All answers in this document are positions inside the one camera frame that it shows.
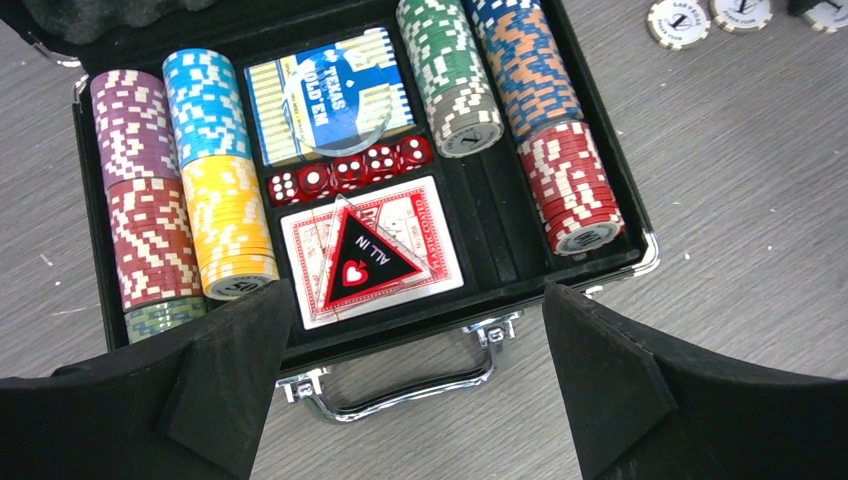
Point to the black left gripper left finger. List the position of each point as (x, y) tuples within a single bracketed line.
[(189, 403)]

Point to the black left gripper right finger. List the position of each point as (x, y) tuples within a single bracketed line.
[(642, 404)]

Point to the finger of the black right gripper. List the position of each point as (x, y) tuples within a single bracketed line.
[(796, 8)]

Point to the green poker chip stack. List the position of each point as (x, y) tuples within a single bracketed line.
[(147, 321)]

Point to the red white chip stack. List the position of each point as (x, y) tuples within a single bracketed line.
[(152, 239)]

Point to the blue playing card deck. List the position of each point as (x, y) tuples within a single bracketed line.
[(266, 81)]

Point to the clear round dealer button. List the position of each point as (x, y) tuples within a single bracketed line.
[(337, 102)]

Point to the white poker chip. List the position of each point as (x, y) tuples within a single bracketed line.
[(741, 16), (678, 25), (828, 16)]

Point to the blue yellow chip stack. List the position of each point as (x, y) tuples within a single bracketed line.
[(232, 240)]

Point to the clear all-in triangle button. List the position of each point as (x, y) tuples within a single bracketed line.
[(363, 261)]

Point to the red playing card deck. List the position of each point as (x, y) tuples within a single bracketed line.
[(412, 211)]

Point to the blue red chip stack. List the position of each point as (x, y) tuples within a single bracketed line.
[(573, 197)]

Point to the red dice in case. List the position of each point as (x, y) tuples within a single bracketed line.
[(321, 179)]

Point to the green white chip stack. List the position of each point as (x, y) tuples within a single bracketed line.
[(460, 104)]

